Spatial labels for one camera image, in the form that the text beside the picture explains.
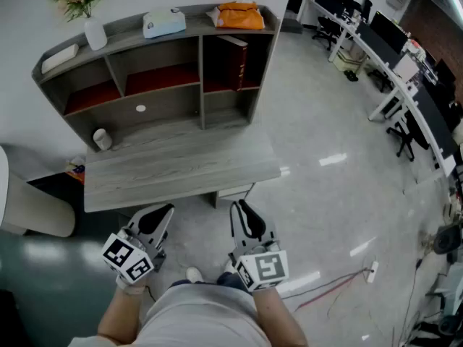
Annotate person's left forearm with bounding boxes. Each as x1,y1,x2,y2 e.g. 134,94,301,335
96,283,148,345

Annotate orange plastic bag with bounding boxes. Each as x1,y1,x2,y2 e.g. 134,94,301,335
205,1,266,31

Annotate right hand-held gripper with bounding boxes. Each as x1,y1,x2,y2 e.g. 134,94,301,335
228,198,290,294

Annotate white ribbed vase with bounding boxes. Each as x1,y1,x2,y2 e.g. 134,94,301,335
83,16,109,51

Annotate person's right forearm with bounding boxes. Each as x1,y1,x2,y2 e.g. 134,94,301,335
251,288,308,347

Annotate beige armchair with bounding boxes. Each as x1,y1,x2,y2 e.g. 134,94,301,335
0,145,77,239

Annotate black round device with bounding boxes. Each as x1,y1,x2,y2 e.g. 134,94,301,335
433,222,463,257

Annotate grey wooden desk with hutch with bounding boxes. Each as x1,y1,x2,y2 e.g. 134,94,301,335
31,4,282,154

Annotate long white office desk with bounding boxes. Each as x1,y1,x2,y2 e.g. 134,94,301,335
305,0,457,180

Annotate person's dark trousers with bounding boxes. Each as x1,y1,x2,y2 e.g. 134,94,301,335
169,271,252,294

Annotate black cable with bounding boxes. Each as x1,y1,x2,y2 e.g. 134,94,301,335
392,258,424,347

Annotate light blue tissue pack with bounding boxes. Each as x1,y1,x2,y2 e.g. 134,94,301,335
142,7,187,40

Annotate white rectangular box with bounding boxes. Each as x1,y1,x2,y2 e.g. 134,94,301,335
40,43,80,75

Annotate dark red book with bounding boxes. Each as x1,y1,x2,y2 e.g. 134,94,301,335
216,34,250,93

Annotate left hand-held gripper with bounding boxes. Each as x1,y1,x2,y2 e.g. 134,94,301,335
101,202,176,286

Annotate white power strip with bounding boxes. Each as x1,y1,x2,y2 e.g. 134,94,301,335
366,260,380,285

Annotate red cable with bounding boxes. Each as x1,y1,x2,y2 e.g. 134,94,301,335
293,269,370,313

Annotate white mug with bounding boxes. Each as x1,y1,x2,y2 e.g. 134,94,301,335
92,128,114,152

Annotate black office chair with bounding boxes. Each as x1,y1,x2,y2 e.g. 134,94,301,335
312,15,341,51
386,109,430,163
366,69,394,94

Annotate colourful box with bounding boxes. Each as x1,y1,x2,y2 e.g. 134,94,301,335
64,156,86,184

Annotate black desk partition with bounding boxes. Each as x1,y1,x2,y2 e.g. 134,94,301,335
411,84,459,159
355,21,405,69

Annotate person's white shirt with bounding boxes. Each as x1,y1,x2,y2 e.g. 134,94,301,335
68,283,273,347

